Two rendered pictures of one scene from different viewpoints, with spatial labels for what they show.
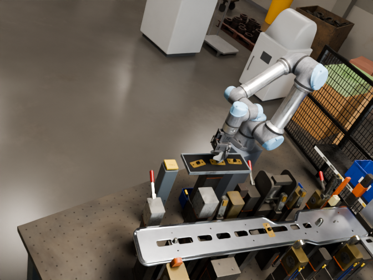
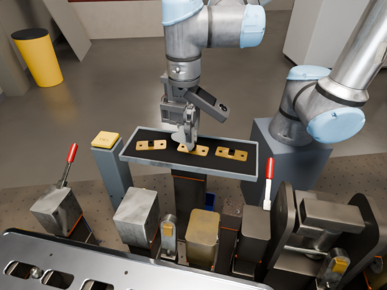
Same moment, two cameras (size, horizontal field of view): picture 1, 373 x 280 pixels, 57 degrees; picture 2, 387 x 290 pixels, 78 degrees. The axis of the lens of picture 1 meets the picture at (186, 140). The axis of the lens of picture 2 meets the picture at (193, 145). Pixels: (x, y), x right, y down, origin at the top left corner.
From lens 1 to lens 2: 140 cm
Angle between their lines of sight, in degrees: 35
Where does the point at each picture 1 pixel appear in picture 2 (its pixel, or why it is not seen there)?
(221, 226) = (151, 277)
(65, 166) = not seen: hidden behind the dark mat
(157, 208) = (46, 205)
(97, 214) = (80, 196)
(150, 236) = (13, 248)
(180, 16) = (317, 29)
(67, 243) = (22, 220)
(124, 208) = not seen: hidden behind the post
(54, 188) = (140, 170)
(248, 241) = not seen: outside the picture
